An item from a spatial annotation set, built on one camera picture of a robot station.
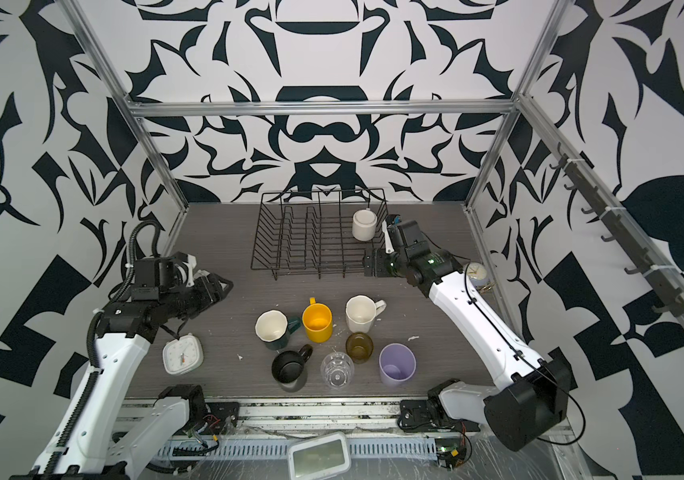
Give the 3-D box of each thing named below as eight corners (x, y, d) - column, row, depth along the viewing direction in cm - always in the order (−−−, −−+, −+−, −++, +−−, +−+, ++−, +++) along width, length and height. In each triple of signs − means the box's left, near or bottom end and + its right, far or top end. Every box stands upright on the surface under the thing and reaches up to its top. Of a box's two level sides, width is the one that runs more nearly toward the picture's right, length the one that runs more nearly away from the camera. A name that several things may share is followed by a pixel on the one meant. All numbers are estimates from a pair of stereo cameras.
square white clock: (168, 380, 81) (162, 377, 79) (168, 347, 87) (162, 342, 84) (204, 367, 84) (200, 363, 81) (201, 335, 89) (197, 331, 86)
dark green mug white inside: (259, 352, 85) (251, 340, 77) (264, 323, 90) (257, 309, 83) (300, 352, 85) (296, 340, 77) (302, 323, 90) (299, 309, 83)
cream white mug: (345, 337, 89) (346, 321, 80) (345, 311, 94) (345, 294, 85) (382, 337, 89) (387, 321, 80) (380, 311, 94) (384, 294, 86)
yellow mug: (304, 342, 87) (300, 330, 80) (306, 309, 94) (304, 295, 87) (332, 342, 87) (331, 330, 80) (332, 309, 94) (332, 295, 87)
